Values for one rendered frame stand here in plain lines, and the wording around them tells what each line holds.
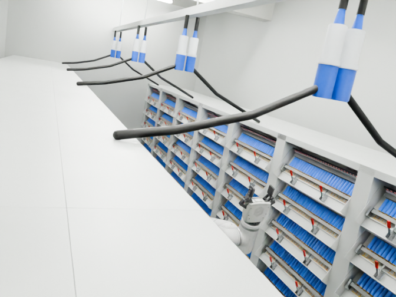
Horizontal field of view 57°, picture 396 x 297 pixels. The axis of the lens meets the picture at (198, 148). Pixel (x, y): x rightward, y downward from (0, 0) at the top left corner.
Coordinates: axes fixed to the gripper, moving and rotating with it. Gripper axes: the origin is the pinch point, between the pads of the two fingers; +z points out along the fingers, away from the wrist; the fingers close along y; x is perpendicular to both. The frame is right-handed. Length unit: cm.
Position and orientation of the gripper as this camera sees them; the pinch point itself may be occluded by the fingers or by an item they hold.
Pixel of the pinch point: (261, 188)
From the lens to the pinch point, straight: 150.5
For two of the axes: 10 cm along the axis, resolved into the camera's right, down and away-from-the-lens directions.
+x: -3.5, -4.8, 8.1
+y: -9.2, -0.1, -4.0
